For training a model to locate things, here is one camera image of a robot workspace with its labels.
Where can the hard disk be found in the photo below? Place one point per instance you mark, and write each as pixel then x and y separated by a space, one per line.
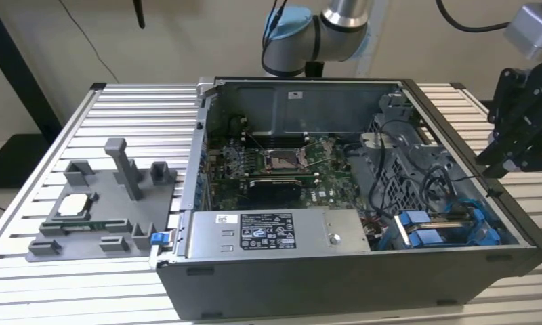
pixel 434 218

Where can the CPU socket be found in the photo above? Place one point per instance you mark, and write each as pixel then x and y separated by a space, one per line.
pixel 283 159

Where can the open black PC case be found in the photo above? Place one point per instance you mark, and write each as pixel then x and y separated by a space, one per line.
pixel 298 287

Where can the black graphics card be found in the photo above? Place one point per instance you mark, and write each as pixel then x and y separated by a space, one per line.
pixel 273 193

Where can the green motherboard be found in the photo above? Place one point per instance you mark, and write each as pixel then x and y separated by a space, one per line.
pixel 330 189

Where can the silver power supply unit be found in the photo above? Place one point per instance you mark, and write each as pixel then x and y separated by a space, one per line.
pixel 271 233

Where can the silver CPU chip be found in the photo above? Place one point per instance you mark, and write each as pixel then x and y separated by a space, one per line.
pixel 74 204

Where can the black stand base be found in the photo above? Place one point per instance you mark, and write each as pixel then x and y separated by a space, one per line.
pixel 13 162

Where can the blue disk carrier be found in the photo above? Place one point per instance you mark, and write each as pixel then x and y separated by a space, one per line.
pixel 426 237

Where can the black antenna rod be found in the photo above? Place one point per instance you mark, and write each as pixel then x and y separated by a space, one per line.
pixel 139 13

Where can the blue case latch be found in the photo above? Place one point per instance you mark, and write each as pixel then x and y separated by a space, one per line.
pixel 159 238

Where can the black table corner cap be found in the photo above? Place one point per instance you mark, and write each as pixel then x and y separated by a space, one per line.
pixel 457 85
pixel 98 86

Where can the grey metal disk bay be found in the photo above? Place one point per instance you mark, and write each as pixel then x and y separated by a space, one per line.
pixel 397 189

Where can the black slanted stand post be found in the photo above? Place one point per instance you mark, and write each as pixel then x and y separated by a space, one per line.
pixel 13 57

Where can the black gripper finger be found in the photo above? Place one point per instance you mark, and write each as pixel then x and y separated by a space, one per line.
pixel 537 155
pixel 506 101

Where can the socket locking lever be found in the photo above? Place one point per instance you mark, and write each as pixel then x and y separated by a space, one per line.
pixel 258 142

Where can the green RAM stick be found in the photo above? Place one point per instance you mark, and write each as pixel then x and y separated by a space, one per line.
pixel 96 226

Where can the grey parts rack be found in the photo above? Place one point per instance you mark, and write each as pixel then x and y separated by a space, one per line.
pixel 108 203

